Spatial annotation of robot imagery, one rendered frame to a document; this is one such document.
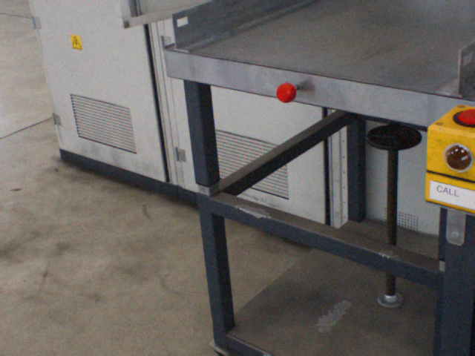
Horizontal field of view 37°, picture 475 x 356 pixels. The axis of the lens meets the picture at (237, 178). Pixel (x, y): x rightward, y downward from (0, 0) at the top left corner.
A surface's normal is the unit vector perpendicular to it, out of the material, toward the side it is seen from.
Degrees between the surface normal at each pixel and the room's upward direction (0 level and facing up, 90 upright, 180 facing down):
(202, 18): 90
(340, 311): 0
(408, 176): 90
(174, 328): 0
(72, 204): 0
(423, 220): 90
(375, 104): 90
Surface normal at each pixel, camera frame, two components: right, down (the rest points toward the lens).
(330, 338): -0.08, -0.89
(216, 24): 0.77, 0.22
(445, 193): -0.63, 0.39
